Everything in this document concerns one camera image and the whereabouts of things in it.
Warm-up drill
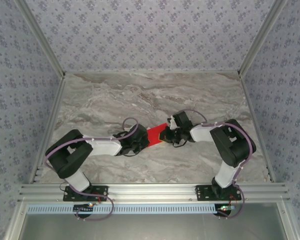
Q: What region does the red cloth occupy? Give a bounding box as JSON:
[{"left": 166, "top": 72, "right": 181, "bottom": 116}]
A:
[{"left": 146, "top": 122, "right": 170, "bottom": 147}]

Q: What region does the steel sheet panel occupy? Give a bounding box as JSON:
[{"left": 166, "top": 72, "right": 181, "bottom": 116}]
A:
[{"left": 21, "top": 212, "right": 283, "bottom": 240}]

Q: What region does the wide aluminium mounting beam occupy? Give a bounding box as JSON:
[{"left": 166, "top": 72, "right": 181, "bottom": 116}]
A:
[{"left": 17, "top": 183, "right": 291, "bottom": 203}]

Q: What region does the black controller board with LED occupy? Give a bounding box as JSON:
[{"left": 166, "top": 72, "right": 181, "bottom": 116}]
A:
[
  {"left": 216, "top": 203, "right": 237, "bottom": 216},
  {"left": 73, "top": 203, "right": 95, "bottom": 215}
]

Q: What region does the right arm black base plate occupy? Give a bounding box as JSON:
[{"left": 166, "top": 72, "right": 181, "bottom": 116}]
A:
[{"left": 195, "top": 184, "right": 242, "bottom": 202}]

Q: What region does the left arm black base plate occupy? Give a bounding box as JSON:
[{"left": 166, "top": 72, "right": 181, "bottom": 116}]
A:
[{"left": 62, "top": 184, "right": 109, "bottom": 202}]

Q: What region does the slotted pale blue cable duct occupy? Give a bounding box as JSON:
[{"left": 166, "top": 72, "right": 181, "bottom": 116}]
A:
[{"left": 26, "top": 203, "right": 237, "bottom": 215}]

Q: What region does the aluminium table side rail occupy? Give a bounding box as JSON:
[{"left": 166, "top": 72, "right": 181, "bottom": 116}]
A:
[
  {"left": 238, "top": 72, "right": 277, "bottom": 185},
  {"left": 28, "top": 74, "right": 67, "bottom": 185}
]

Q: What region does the aluminium corner post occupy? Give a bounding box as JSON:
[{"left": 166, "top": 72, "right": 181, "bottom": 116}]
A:
[
  {"left": 236, "top": 0, "right": 290, "bottom": 80},
  {"left": 14, "top": 0, "right": 67, "bottom": 80}
]

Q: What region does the aluminium frame leg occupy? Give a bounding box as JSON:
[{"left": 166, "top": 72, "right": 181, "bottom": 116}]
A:
[
  {"left": 4, "top": 201, "right": 28, "bottom": 240},
  {"left": 277, "top": 201, "right": 300, "bottom": 240}
]

